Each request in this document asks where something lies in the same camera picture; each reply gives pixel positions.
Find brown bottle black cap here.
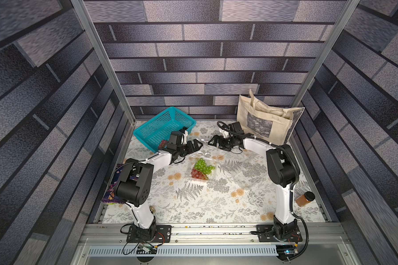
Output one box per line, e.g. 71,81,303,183
295,191,315,207

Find green grape bunch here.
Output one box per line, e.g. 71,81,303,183
193,159,216,175

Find clear clamshell container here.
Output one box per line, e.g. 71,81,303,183
228,161,273,191
186,152,222,182

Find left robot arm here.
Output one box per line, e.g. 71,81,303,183
113,129,203,241

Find beige canvas tote bag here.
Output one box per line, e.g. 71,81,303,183
237,91,305,145

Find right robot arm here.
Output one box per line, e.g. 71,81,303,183
208,121,304,243

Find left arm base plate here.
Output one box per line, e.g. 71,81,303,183
126,225,172,244

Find red grape bunch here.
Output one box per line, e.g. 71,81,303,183
191,168,209,180
158,140,168,150

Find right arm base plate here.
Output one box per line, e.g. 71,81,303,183
256,224,303,243

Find black corrugated cable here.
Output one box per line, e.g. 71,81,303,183
216,120,310,262

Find floral tablecloth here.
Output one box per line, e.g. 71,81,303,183
100,120,327,224

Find teal plastic basket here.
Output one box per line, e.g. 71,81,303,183
134,107,196,152

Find clear clamshell container front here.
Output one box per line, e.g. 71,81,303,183
186,152,222,182

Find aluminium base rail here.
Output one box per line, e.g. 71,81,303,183
71,223,360,265

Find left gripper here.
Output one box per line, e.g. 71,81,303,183
176,138,204,156

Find purple snack bag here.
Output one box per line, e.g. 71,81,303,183
101,164,125,205

